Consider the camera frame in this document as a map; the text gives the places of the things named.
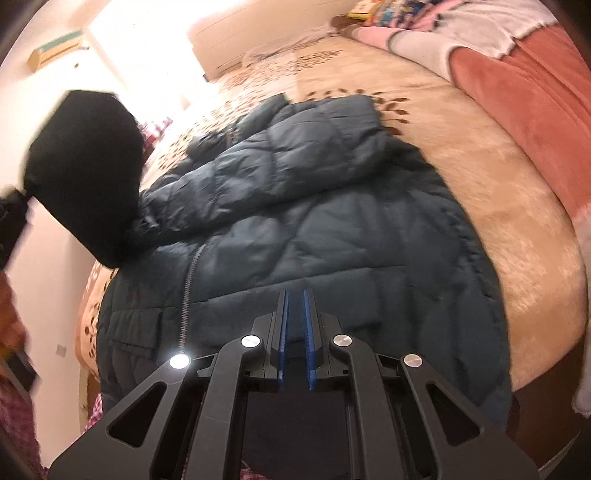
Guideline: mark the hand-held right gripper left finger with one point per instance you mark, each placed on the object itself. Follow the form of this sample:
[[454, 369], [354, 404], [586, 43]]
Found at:
[[282, 341]]

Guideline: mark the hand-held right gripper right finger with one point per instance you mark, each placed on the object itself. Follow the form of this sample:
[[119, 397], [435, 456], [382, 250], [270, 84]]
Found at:
[[308, 341]]

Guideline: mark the dark teal puffer jacket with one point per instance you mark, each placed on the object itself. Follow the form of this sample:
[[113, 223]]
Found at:
[[323, 230]]

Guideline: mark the plaid tablecloth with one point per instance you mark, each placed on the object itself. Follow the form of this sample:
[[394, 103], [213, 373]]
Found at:
[[154, 136]]

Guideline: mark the beige leaf-pattern blanket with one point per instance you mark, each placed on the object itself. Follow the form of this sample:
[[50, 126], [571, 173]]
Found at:
[[485, 207]]

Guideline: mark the white bed headboard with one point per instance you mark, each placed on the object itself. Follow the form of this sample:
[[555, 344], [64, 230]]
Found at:
[[258, 32]]

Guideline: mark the pink grey striped blanket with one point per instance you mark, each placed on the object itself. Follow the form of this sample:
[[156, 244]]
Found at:
[[508, 92]]

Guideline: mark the colourful patterned pillow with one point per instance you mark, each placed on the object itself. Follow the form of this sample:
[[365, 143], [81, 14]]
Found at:
[[397, 9]]

